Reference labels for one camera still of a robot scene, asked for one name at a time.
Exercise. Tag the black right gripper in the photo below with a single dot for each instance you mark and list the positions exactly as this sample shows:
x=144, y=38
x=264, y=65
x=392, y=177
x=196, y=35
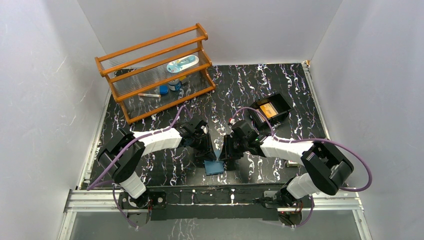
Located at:
x=227, y=153

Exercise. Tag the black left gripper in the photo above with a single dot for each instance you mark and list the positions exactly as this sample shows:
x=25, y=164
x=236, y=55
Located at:
x=203, y=144

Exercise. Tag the blue card holder wallet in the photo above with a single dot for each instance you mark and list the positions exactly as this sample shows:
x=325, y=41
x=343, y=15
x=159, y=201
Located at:
x=212, y=164

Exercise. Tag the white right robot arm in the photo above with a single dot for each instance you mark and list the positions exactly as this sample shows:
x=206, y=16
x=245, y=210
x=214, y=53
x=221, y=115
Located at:
x=327, y=168

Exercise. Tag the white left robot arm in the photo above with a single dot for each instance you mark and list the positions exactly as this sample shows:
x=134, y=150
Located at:
x=121, y=156

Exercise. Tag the orange card in tray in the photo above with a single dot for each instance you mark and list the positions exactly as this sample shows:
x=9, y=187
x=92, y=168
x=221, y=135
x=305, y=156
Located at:
x=269, y=110

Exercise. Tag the black card tray box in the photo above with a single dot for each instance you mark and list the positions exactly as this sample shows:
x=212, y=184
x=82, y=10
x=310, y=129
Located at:
x=280, y=103

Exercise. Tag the white red small box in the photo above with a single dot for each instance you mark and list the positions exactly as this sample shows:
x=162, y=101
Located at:
x=291, y=164

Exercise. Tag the small blue lidded jar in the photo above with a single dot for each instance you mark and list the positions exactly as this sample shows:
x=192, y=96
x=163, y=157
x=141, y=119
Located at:
x=175, y=85

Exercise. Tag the blue small box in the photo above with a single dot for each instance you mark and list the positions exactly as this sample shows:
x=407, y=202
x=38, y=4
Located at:
x=163, y=90

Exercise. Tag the white orange marker pen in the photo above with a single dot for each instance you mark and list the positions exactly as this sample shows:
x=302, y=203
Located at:
x=149, y=95

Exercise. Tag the white blue packaged item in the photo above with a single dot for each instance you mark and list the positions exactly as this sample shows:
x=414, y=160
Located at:
x=181, y=64

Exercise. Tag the orange wooden shelf rack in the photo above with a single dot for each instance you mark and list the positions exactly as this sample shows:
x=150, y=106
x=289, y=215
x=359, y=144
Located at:
x=142, y=69

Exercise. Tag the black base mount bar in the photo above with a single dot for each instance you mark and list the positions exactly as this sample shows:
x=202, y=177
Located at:
x=232, y=201

